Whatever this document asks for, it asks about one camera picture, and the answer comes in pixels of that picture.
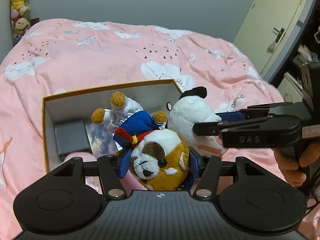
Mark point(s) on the purple art card box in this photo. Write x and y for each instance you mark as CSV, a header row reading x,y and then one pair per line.
x,y
101,140

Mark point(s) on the white striped plush toy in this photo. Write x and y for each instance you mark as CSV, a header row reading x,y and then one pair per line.
x,y
192,108

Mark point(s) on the pink wallet case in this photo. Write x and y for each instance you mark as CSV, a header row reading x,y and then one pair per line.
x,y
129,182

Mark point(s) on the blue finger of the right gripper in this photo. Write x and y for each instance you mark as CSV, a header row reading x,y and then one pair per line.
x,y
231,116
266,132

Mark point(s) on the brown dog plush toy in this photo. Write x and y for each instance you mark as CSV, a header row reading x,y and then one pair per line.
x,y
159,158

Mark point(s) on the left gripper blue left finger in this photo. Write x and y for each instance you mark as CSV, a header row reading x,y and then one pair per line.
x,y
111,170

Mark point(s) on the pink cloud print duvet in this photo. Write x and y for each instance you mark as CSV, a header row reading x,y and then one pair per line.
x,y
60,55

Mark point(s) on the dark shelf with clutter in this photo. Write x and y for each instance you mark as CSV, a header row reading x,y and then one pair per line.
x,y
300,72

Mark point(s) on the person's right hand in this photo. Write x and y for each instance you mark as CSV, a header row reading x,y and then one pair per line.
x,y
289,167

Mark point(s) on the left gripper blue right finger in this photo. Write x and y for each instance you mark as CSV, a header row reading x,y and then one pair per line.
x,y
203,176

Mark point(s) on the tall plush toy holder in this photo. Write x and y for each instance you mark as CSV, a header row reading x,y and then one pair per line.
x,y
20,19

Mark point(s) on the cream door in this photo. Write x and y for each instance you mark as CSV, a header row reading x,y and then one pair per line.
x,y
268,31

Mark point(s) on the dark grey gift box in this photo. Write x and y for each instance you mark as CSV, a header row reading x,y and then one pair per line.
x,y
71,137

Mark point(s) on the orange cardboard storage box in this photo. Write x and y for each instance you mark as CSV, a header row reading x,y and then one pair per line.
x,y
65,115

